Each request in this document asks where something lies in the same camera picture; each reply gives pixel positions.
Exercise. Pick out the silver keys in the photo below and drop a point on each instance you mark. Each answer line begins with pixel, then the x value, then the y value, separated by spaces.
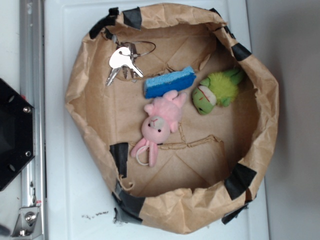
pixel 124 56

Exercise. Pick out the pink plush bunny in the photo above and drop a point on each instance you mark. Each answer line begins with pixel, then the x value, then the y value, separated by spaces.
pixel 164 115

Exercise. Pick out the brown paper bag bin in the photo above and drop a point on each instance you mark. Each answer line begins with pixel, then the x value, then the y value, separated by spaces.
pixel 214 164

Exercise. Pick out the blue sponge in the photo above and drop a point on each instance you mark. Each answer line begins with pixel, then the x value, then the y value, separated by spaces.
pixel 178 80

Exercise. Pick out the green plush frog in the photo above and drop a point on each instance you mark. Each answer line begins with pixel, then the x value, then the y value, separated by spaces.
pixel 217 89

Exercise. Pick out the white tray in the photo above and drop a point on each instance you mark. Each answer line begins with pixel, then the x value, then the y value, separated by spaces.
pixel 79 204

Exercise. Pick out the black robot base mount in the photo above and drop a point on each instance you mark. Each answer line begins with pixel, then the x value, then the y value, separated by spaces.
pixel 16 134

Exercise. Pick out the aluminium rail with bracket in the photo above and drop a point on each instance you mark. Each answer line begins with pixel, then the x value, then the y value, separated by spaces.
pixel 31 223

